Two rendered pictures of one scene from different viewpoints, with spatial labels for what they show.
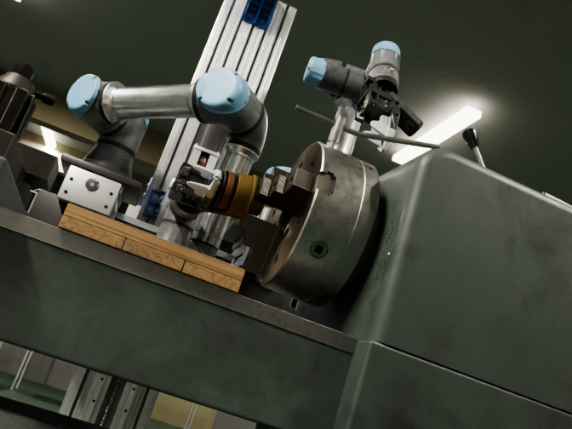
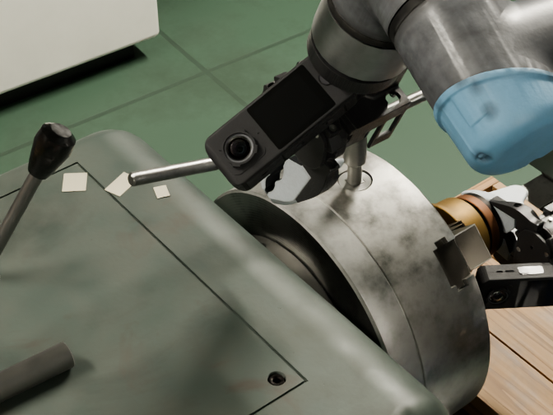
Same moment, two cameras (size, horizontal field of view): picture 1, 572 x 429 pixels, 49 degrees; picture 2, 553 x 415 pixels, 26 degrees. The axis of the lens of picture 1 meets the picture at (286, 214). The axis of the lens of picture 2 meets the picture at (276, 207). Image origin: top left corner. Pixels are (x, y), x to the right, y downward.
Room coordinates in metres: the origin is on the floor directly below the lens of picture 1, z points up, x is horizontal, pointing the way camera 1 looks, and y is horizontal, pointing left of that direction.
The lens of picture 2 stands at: (2.01, -0.48, 1.98)
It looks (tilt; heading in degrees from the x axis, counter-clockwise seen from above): 42 degrees down; 156
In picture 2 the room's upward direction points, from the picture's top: straight up
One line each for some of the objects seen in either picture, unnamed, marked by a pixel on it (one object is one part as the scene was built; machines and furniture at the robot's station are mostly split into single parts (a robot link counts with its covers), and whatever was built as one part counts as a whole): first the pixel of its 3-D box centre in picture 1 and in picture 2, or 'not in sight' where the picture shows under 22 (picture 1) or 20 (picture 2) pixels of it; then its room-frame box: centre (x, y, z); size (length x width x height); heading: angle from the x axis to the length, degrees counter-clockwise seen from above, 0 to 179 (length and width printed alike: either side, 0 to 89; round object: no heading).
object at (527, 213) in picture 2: not in sight; (521, 224); (1.24, 0.17, 1.10); 0.09 x 0.02 x 0.05; 13
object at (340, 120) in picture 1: (333, 140); (355, 156); (1.23, -0.05, 1.26); 0.02 x 0.02 x 0.12
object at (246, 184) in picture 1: (240, 194); (451, 238); (1.20, 0.10, 1.08); 0.09 x 0.09 x 0.09; 15
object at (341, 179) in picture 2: not in sight; (354, 192); (1.24, -0.05, 1.22); 0.03 x 0.03 x 0.03
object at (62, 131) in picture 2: (470, 139); (52, 151); (1.25, -0.33, 1.38); 0.04 x 0.03 x 0.05; 104
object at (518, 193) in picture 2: (206, 172); (504, 199); (1.19, 0.17, 1.09); 0.09 x 0.06 x 0.03; 13
